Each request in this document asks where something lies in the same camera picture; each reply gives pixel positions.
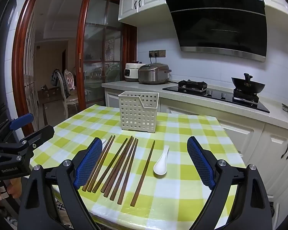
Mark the white speckled kitchen countertop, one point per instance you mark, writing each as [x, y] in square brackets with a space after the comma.
[115, 85]

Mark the bunch of wooden chopsticks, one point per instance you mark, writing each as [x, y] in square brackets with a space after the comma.
[120, 167]

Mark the black wok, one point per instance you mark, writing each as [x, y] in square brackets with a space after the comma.
[248, 85]

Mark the red wooden door frame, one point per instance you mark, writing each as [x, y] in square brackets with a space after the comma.
[21, 52]

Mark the dark wooden table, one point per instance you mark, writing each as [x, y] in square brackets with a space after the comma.
[50, 93]

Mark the white ceramic spoon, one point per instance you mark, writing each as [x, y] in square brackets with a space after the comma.
[160, 165]
[103, 141]

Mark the dark jacket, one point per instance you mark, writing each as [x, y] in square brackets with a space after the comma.
[54, 77]

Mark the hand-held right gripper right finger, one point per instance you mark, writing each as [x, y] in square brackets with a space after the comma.
[200, 163]

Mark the black iron pan support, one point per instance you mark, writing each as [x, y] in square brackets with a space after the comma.
[244, 97]
[193, 85]

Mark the white hallway cabinet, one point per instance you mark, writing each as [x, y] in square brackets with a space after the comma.
[30, 76]

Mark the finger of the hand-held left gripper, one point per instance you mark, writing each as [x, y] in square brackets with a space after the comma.
[40, 134]
[21, 121]

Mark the brass wall socket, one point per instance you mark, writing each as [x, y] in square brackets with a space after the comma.
[161, 53]

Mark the white perforated utensil basket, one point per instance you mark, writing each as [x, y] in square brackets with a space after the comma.
[138, 115]

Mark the white base cabinets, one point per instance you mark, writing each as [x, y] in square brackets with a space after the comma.
[254, 136]

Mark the white rice cooker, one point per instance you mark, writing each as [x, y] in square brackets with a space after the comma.
[130, 73]

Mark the black glass range hood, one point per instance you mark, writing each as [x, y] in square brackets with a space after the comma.
[218, 21]

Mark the green checkered tablecloth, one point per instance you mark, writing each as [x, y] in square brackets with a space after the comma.
[172, 196]

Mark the white ornate chair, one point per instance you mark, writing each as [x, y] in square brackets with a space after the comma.
[70, 86]

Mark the person's left hand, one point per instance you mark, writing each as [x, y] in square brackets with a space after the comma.
[14, 188]

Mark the black glass gas stove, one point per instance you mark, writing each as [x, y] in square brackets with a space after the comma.
[216, 97]

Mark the silver rice cooker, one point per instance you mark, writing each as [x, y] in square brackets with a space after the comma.
[153, 75]

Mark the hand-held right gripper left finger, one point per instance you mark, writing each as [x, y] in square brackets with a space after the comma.
[88, 163]

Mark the glass sliding door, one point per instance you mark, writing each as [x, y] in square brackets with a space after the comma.
[96, 40]

